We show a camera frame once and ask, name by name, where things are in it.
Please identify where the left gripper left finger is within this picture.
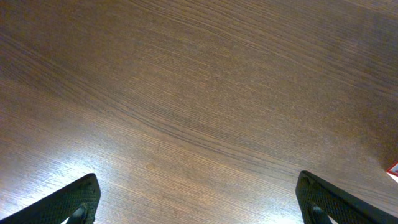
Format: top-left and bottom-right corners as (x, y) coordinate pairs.
(1, 173), (101, 224)

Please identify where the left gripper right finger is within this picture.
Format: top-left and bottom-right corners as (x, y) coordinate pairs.
(295, 170), (397, 224)

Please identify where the red picture wooden block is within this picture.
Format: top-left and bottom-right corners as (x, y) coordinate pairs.
(386, 162), (398, 182)

